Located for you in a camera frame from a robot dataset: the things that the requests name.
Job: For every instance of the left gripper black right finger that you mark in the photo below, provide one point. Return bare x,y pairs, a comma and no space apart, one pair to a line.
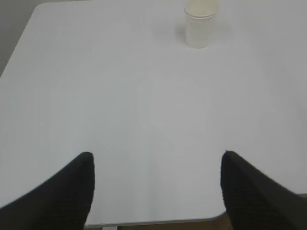
254,201

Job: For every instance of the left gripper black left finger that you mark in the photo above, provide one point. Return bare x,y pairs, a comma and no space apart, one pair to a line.
62,202

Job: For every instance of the white paper cup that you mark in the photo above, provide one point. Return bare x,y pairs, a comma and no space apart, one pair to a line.
200,18

